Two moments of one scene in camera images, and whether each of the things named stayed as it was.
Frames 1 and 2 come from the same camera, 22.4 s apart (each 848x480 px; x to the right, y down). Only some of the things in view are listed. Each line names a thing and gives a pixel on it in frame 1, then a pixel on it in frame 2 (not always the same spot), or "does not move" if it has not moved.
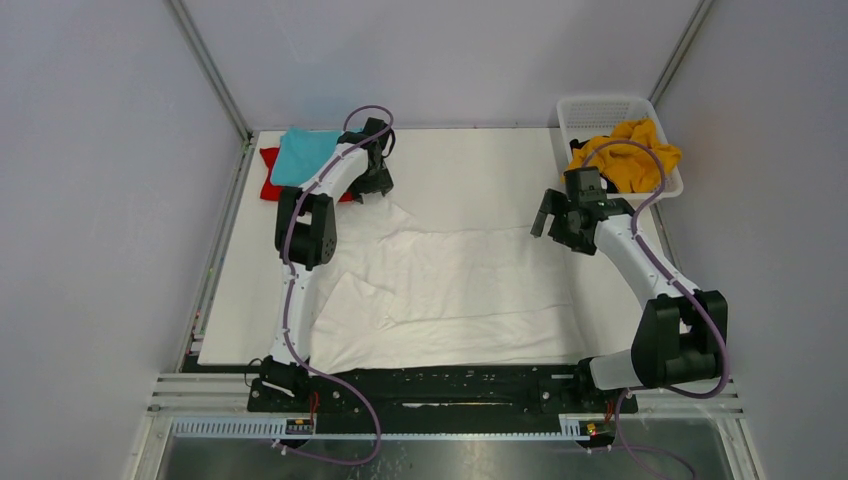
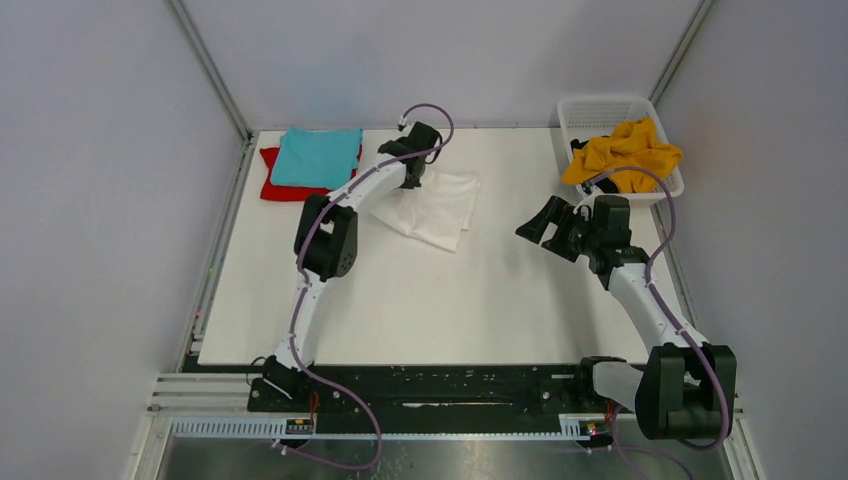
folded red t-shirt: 272,191 does not move
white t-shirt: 396,295 -> 436,212
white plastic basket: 595,116 does not move
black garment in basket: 611,186 does not move
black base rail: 449,391 does not move
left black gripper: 380,184 -> 410,183
